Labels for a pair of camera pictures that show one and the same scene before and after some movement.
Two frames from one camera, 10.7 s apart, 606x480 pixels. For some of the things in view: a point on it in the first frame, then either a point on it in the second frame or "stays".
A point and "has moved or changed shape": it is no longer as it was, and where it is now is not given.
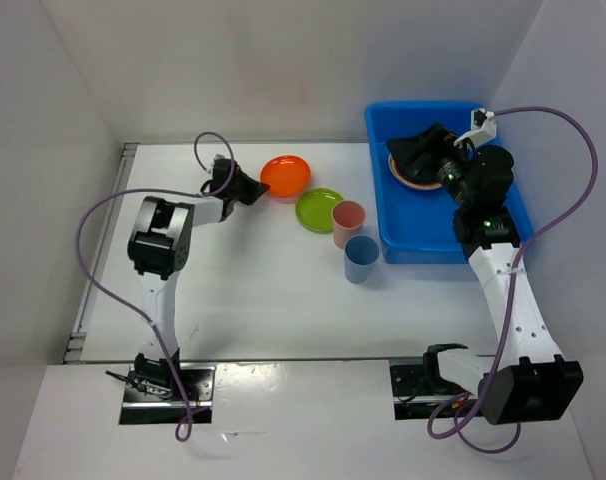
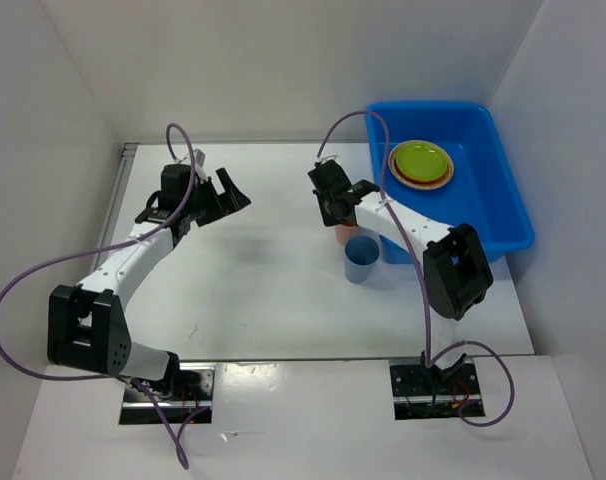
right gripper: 428,150 → 328,219
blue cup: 360,253 stays
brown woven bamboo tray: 391,162 stays
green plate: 314,208 has moved or changed shape
